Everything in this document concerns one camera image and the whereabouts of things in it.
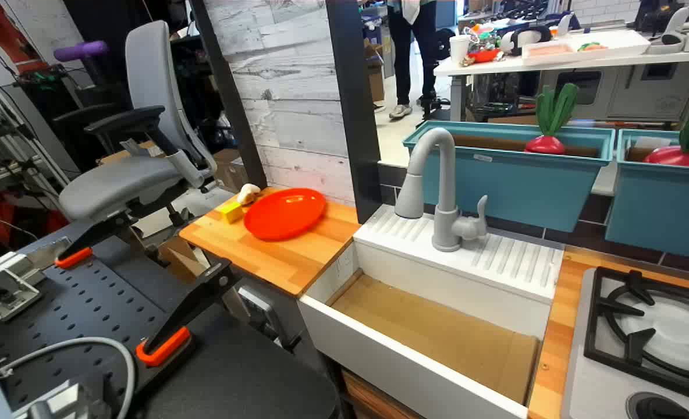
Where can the black stove burner grate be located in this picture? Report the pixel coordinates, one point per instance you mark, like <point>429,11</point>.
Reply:
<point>595,341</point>

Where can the brown cardboard sink bottom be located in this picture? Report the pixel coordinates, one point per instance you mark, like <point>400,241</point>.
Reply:
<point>439,332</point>

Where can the small black orange clamp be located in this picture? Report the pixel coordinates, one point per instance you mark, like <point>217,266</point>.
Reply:
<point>77,257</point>

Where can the wide teal planter box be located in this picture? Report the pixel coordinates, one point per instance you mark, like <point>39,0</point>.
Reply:
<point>508,186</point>

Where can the gray tap with curved nozzle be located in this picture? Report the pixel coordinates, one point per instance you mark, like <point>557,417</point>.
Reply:
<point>444,194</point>

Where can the white cup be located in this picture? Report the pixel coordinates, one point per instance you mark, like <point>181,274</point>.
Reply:
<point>459,49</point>

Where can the yellow toy block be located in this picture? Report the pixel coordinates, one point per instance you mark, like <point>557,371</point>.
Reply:
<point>231,209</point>

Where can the black stove knob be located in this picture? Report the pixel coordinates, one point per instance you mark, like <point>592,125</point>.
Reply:
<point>659,408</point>

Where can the wooden countertop board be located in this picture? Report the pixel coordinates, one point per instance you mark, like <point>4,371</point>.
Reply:
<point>283,258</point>

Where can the white wood print panel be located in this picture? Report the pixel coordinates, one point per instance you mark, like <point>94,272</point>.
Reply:
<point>290,93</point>

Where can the cream toy food piece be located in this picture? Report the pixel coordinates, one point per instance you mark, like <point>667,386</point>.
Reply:
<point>248,194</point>

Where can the orange plastic plate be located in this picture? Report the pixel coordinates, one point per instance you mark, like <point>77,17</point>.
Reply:
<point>285,214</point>

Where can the white toy stove top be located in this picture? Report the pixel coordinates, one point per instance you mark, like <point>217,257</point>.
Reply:
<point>592,386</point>

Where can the white toy kitchen sink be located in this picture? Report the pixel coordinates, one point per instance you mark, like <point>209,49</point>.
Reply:
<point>375,352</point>

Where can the silver metal bracket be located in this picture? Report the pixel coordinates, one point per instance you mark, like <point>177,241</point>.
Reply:
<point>4,293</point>

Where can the black slanted beam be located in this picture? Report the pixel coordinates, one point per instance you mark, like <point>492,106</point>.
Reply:
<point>229,101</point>

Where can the red toy radish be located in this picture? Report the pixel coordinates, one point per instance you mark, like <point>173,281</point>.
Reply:
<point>555,113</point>
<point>673,156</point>

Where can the large black orange clamp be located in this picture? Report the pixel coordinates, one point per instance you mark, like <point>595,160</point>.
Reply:
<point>183,310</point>

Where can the gray metal mount under counter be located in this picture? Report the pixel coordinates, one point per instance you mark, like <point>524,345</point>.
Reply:
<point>265,310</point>

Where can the gray office chair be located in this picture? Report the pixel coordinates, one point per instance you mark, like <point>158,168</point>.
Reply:
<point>112,186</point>

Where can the black perforated base board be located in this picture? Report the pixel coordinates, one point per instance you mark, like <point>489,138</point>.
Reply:
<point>73,302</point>

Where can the white background table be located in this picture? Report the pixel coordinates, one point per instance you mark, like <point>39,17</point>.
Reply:
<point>563,60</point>

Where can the red bowl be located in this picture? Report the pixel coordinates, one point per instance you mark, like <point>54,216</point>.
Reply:
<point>485,55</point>

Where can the black vertical post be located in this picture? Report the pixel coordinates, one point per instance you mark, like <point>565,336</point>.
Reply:
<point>357,117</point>

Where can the purple foam roller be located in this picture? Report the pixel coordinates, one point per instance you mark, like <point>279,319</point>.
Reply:
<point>80,51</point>

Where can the person in dark trousers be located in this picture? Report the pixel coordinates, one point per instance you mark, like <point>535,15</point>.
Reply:
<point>403,54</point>

